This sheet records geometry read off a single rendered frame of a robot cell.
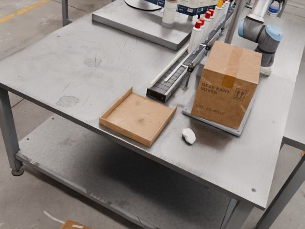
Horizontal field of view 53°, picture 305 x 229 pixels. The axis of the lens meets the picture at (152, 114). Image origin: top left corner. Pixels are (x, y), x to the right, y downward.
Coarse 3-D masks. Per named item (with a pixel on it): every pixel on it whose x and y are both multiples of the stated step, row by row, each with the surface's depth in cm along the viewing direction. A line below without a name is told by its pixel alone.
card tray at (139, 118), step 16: (128, 96) 158; (112, 112) 147; (128, 112) 149; (144, 112) 151; (160, 112) 152; (112, 128) 138; (128, 128) 141; (144, 128) 142; (160, 128) 139; (144, 144) 135
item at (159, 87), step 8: (216, 32) 222; (208, 40) 210; (200, 48) 200; (184, 56) 189; (192, 56) 190; (176, 64) 180; (184, 64) 182; (168, 72) 172; (176, 72) 174; (160, 80) 165; (168, 80) 166; (152, 88) 159; (160, 88) 160; (168, 88) 161
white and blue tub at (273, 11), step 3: (270, 6) 237; (273, 6) 238; (270, 9) 236; (273, 9) 235; (276, 9) 235; (267, 12) 240; (270, 12) 237; (273, 12) 236; (276, 12) 236; (267, 15) 240; (270, 15) 238; (273, 15) 237
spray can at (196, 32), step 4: (196, 24) 180; (200, 24) 180; (196, 28) 181; (200, 28) 183; (192, 32) 183; (196, 32) 182; (200, 32) 183; (192, 36) 184; (196, 36) 184; (192, 40) 186; (196, 40) 185; (192, 44) 187; (196, 44) 187; (188, 48) 191; (192, 48) 189; (188, 52) 192
